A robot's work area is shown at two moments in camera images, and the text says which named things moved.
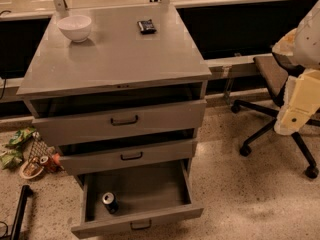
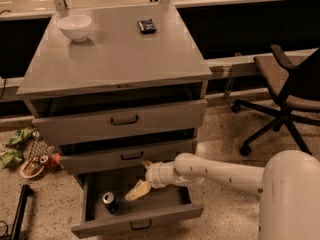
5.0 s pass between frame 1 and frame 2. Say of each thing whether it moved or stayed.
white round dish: stayed
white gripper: moved
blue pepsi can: stayed
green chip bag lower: stayed
